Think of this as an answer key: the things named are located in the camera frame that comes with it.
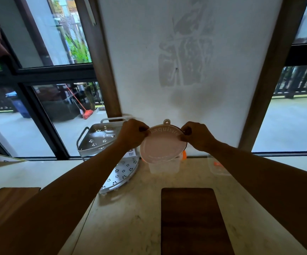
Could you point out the person's left hand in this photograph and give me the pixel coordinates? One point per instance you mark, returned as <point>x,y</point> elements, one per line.
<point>131,134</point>

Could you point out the person's right hand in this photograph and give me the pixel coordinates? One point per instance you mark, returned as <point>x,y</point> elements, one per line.
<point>200,136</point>

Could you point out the person's right fingers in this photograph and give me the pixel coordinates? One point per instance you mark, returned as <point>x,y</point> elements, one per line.
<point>185,131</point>

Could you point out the person's left fingers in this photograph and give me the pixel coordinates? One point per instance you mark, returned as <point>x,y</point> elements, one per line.
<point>143,129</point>

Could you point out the pink round silicone lid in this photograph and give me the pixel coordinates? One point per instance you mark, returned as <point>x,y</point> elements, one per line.
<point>162,143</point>

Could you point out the person's left forearm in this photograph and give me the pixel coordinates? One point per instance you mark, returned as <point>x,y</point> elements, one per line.
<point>55,201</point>

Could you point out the person's right forearm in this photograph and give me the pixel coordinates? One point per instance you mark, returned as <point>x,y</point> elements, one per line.
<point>272,183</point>

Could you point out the clear plastic measuring container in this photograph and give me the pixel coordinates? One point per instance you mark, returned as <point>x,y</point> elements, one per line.
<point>165,167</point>

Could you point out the grey two-tier corner rack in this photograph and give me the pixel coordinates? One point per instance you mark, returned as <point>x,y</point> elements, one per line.
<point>104,146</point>

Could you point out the clear plastic container orange clip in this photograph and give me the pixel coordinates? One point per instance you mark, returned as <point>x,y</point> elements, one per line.
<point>217,167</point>

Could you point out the red broom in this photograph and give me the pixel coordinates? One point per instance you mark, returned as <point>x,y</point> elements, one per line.
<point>83,108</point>

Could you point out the dark wooden cutting board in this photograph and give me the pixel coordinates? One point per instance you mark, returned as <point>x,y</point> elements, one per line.
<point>194,223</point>

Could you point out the blue bin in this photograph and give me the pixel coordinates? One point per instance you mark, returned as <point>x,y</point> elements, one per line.
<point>18,103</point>

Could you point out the brown wooden cutting board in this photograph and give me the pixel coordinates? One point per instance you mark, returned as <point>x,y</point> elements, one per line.
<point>3,207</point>

